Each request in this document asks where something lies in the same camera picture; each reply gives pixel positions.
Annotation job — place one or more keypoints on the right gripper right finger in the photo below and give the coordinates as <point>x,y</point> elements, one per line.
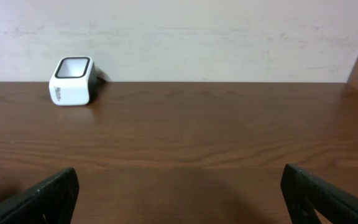
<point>306,195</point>

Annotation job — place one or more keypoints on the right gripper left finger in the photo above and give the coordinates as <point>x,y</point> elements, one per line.
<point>52,200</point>

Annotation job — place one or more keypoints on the white barcode scanner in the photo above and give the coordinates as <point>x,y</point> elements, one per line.
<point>73,81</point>

